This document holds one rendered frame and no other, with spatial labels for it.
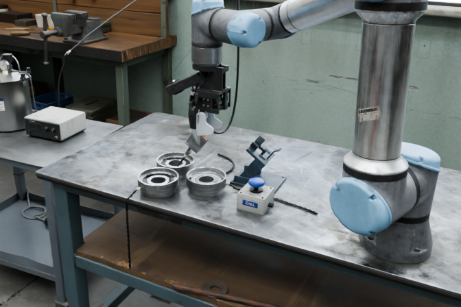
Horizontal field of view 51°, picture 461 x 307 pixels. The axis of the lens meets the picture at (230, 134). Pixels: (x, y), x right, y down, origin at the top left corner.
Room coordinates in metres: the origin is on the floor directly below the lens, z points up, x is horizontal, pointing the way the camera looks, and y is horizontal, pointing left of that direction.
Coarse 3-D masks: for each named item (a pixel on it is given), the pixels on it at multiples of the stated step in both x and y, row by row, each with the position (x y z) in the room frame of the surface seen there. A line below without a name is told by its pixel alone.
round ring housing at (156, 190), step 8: (152, 168) 1.17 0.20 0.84; (160, 168) 1.18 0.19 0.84; (144, 176) 1.15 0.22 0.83; (152, 176) 1.15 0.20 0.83; (160, 176) 1.15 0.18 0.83; (176, 176) 1.14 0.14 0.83; (144, 184) 1.08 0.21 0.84; (152, 184) 1.08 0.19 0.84; (160, 184) 1.10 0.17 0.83; (168, 184) 1.09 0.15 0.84; (176, 184) 1.11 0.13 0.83; (144, 192) 1.08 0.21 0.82; (152, 192) 1.08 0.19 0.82; (160, 192) 1.08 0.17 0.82; (168, 192) 1.09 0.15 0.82
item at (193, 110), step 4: (192, 100) 1.15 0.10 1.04; (192, 104) 1.13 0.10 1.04; (192, 108) 1.13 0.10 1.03; (196, 108) 1.14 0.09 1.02; (188, 112) 1.13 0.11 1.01; (192, 112) 1.13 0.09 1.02; (196, 112) 1.14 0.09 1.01; (192, 116) 1.14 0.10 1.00; (192, 120) 1.13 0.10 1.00; (192, 124) 1.14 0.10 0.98; (192, 128) 1.14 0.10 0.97
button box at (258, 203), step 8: (248, 184) 1.09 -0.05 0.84; (240, 192) 1.04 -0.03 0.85; (248, 192) 1.05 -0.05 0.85; (256, 192) 1.04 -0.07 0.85; (264, 192) 1.05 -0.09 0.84; (272, 192) 1.06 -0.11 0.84; (240, 200) 1.04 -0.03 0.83; (248, 200) 1.03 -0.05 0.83; (256, 200) 1.02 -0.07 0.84; (264, 200) 1.01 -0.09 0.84; (272, 200) 1.07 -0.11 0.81; (240, 208) 1.04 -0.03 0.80; (248, 208) 1.03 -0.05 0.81; (256, 208) 1.02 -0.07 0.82; (264, 208) 1.02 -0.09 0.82
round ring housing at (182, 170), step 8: (176, 152) 1.28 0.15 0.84; (160, 160) 1.25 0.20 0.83; (168, 160) 1.25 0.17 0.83; (176, 160) 1.25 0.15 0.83; (192, 160) 1.25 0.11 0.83; (168, 168) 1.18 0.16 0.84; (176, 168) 1.18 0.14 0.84; (184, 168) 1.19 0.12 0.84; (192, 168) 1.21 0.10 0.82; (184, 176) 1.20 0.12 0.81
